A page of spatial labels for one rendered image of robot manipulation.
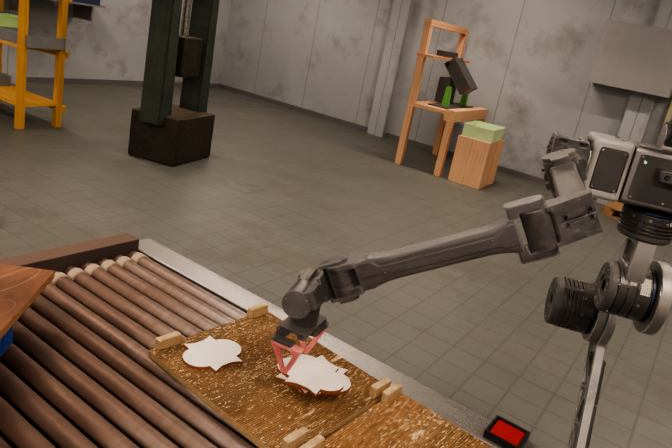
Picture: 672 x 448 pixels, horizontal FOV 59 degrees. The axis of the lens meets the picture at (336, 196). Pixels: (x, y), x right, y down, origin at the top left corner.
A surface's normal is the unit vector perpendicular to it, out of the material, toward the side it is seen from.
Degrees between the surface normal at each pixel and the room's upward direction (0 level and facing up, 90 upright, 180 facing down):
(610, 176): 90
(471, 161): 90
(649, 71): 90
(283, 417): 0
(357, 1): 90
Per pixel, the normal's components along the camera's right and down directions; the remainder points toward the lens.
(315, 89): -0.55, 0.13
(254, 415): 0.18, -0.94
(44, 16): 0.81, 0.30
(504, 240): -0.24, 0.22
